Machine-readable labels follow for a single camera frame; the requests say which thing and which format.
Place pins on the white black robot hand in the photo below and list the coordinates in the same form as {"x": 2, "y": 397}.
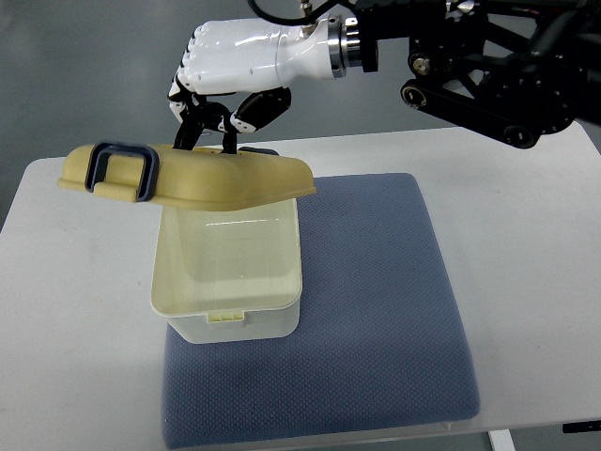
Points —
{"x": 234, "y": 76}

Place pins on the yellow box lid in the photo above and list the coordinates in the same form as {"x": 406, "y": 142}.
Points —
{"x": 207, "y": 179}

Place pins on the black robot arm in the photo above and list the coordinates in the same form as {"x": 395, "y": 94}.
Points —
{"x": 509, "y": 70}

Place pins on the white storage box base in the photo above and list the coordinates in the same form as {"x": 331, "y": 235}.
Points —
{"x": 223, "y": 276}

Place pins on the blue grey cushion mat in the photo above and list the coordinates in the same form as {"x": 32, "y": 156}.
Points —
{"x": 380, "y": 342}

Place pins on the white table leg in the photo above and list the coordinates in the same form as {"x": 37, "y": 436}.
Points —
{"x": 501, "y": 440}

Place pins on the black bracket under table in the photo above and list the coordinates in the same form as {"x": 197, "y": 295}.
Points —
{"x": 581, "y": 427}

